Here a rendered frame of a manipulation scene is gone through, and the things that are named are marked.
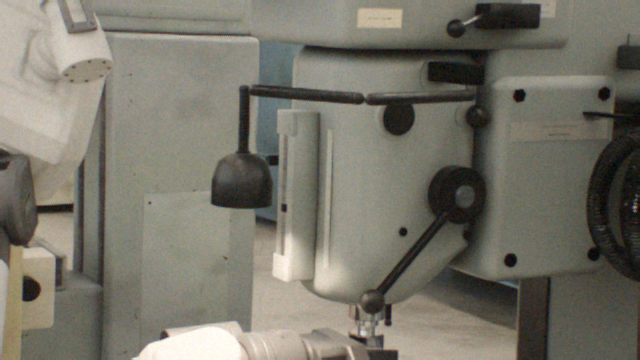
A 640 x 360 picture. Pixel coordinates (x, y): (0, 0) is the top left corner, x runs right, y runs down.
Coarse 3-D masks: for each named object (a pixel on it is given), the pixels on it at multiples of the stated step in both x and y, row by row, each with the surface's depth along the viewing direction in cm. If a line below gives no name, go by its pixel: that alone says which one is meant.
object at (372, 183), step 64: (320, 64) 156; (384, 64) 151; (320, 128) 157; (384, 128) 152; (448, 128) 157; (320, 192) 157; (384, 192) 153; (320, 256) 158; (384, 256) 155; (448, 256) 160
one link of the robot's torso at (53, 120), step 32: (0, 0) 169; (32, 0) 172; (0, 32) 167; (32, 32) 170; (0, 64) 165; (32, 64) 167; (0, 96) 162; (32, 96) 165; (64, 96) 168; (96, 96) 175; (0, 128) 162; (32, 128) 163; (64, 128) 166; (32, 160) 164; (64, 160) 166
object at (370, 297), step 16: (448, 176) 154; (464, 176) 155; (480, 176) 156; (432, 192) 155; (448, 192) 154; (464, 192) 155; (480, 192) 156; (432, 208) 156; (448, 208) 154; (464, 208) 155; (480, 208) 157; (432, 224) 154; (416, 256) 153; (400, 272) 152; (384, 288) 151; (368, 304) 150
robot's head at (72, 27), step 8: (64, 0) 159; (80, 0) 161; (88, 0) 160; (64, 8) 159; (88, 8) 160; (64, 16) 158; (88, 16) 159; (64, 24) 159; (72, 24) 158; (80, 24) 159; (88, 24) 159; (96, 24) 159; (72, 32) 158
